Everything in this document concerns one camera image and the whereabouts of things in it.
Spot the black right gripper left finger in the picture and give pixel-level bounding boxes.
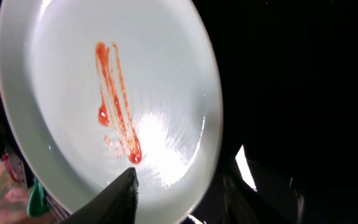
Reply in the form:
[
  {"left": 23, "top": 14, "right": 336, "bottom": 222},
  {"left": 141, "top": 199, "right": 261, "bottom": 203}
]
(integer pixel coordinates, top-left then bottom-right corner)
[{"left": 62, "top": 167, "right": 139, "bottom": 224}]

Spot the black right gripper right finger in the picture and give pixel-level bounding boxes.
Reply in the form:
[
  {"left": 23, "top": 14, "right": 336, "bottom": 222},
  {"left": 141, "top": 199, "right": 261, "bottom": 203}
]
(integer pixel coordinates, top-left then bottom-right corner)
[{"left": 222, "top": 159, "right": 301, "bottom": 224}]

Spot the light blue plate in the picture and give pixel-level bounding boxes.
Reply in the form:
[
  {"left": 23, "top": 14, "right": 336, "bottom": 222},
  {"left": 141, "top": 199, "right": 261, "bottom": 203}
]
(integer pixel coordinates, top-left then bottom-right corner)
[{"left": 0, "top": 0, "right": 223, "bottom": 223}]

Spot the round black tray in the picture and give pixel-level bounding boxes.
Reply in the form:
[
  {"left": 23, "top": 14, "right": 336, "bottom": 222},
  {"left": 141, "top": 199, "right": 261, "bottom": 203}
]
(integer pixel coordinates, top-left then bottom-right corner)
[{"left": 195, "top": 0, "right": 358, "bottom": 223}]

